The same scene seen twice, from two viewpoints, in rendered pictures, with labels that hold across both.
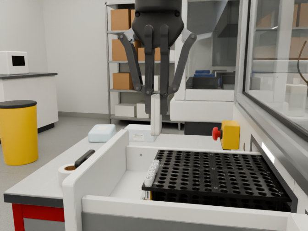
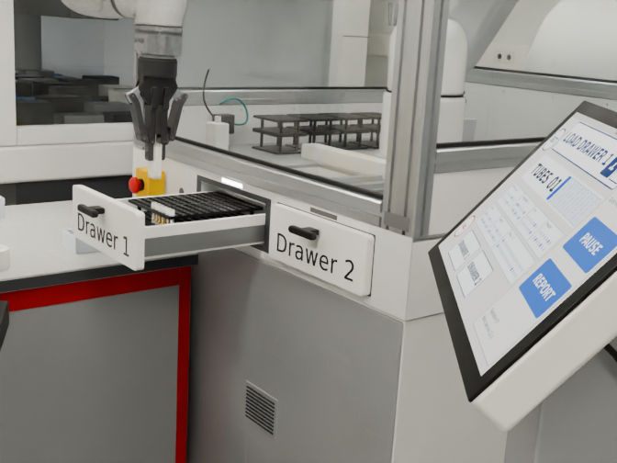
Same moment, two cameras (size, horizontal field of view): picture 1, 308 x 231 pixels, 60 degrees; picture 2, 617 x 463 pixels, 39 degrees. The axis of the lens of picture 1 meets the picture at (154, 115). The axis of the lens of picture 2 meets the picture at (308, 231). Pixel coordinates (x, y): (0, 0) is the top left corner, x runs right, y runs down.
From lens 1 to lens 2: 1.40 m
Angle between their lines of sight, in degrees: 47
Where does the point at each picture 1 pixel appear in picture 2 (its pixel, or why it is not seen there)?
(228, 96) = (86, 134)
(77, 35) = not seen: outside the picture
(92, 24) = not seen: outside the picture
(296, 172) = (269, 184)
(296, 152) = (267, 173)
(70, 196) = (141, 224)
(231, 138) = (156, 186)
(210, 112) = (60, 162)
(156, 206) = (191, 224)
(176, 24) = (173, 86)
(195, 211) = (215, 222)
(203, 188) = (207, 211)
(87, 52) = not seen: outside the picture
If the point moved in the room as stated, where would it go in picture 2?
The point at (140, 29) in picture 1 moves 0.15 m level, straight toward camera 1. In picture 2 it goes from (147, 90) to (200, 97)
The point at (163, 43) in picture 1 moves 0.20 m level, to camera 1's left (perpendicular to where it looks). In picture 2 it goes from (165, 101) to (76, 105)
